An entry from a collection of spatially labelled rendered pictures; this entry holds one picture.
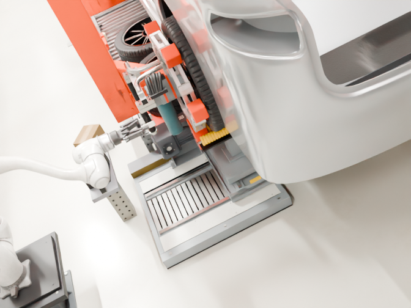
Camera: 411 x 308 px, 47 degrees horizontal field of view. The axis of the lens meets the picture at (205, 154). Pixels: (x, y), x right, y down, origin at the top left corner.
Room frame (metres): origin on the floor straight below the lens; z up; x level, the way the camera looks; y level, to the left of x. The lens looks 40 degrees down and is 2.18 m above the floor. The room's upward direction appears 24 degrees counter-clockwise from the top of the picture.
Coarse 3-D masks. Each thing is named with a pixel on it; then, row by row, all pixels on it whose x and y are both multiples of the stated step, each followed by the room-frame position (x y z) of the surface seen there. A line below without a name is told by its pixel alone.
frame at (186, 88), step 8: (160, 32) 2.29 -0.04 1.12; (152, 40) 2.26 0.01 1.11; (160, 40) 2.33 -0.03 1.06; (160, 48) 2.12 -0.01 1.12; (176, 80) 1.98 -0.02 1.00; (184, 80) 1.97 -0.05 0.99; (184, 88) 1.95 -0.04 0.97; (192, 88) 1.95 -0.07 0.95; (184, 96) 1.94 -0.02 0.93; (192, 96) 1.94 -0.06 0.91; (184, 104) 2.33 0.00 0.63; (184, 112) 2.28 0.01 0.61; (192, 120) 1.95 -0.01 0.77; (200, 128) 2.08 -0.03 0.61
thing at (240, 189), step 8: (208, 152) 2.41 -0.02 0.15; (208, 160) 2.38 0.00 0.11; (216, 168) 2.24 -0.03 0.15; (248, 176) 2.05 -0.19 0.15; (256, 176) 2.02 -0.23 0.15; (224, 184) 2.07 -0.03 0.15; (232, 184) 2.04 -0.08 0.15; (240, 184) 1.98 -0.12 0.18; (248, 184) 1.99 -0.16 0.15; (256, 184) 1.96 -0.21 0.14; (264, 184) 1.97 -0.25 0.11; (232, 192) 1.96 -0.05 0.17; (240, 192) 1.96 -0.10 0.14; (248, 192) 1.96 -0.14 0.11; (232, 200) 1.95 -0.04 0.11
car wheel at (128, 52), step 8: (144, 16) 4.05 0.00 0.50; (128, 24) 4.03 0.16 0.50; (136, 24) 4.00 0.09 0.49; (144, 24) 3.96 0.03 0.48; (120, 32) 3.94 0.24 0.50; (128, 32) 3.94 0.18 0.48; (136, 32) 3.88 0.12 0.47; (144, 32) 3.83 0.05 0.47; (120, 40) 3.80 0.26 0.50; (128, 40) 3.80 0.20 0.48; (136, 40) 3.72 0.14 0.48; (144, 40) 3.65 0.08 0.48; (120, 48) 3.65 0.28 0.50; (128, 48) 3.59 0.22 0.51; (136, 48) 3.53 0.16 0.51; (144, 48) 3.48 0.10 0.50; (152, 48) 3.45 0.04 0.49; (120, 56) 3.68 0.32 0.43; (128, 56) 3.56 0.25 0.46; (136, 56) 3.52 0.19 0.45; (144, 56) 3.48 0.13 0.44
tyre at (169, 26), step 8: (168, 24) 2.21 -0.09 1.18; (176, 24) 2.19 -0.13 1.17; (168, 32) 2.19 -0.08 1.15; (176, 32) 2.12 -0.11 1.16; (176, 40) 2.08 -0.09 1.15; (184, 40) 2.06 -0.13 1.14; (184, 48) 2.03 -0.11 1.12; (184, 56) 2.00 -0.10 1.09; (192, 56) 1.99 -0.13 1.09; (192, 64) 1.96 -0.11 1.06; (192, 72) 1.95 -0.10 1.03; (200, 72) 1.94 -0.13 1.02; (200, 80) 1.92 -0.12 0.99; (200, 88) 1.91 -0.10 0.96; (208, 88) 1.90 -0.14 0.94; (208, 96) 1.89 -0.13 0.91; (208, 104) 1.90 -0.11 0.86; (216, 104) 1.89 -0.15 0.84; (208, 112) 1.92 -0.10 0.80; (216, 112) 1.90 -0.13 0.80; (208, 120) 2.08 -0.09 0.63; (216, 120) 1.91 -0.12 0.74; (216, 128) 1.95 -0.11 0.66
